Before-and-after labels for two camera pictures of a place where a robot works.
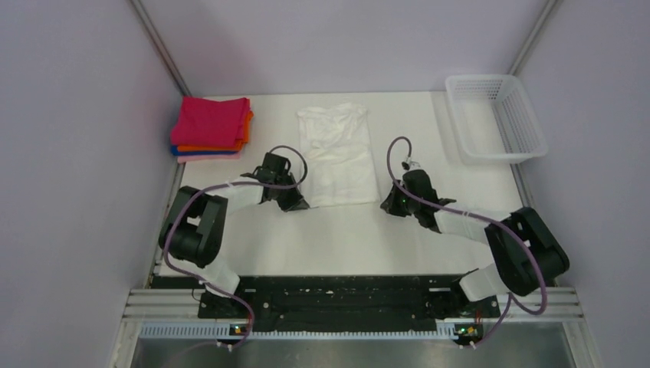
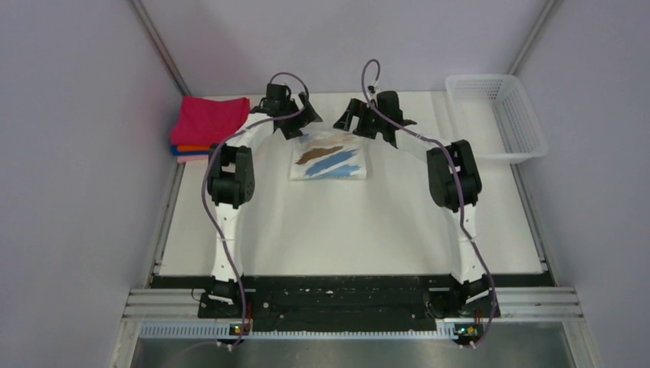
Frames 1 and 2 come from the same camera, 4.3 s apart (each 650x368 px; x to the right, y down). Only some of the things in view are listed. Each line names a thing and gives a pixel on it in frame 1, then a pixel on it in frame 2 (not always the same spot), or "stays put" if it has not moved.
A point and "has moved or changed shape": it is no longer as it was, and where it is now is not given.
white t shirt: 336,144 has moved or changed shape
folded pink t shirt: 183,159 stays put
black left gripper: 294,202 → 306,116
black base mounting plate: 332,303 stays put
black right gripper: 389,204 → 359,109
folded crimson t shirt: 205,122 stays put
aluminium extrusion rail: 157,303 stays put
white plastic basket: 494,121 stays put
